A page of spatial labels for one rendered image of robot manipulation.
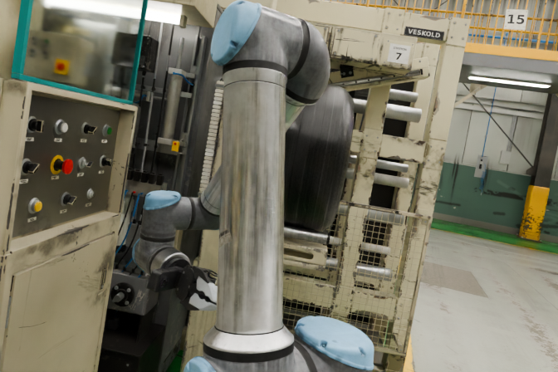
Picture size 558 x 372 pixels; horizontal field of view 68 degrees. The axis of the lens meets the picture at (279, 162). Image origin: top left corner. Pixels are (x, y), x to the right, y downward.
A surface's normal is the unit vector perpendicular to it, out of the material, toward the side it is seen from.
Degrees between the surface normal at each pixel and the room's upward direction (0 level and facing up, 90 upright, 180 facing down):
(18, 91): 90
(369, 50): 90
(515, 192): 90
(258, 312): 78
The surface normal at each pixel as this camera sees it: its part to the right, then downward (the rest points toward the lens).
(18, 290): 0.98, 0.17
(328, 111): 0.03, -0.54
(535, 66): -0.25, 0.00
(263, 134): 0.36, -0.11
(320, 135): -0.03, -0.25
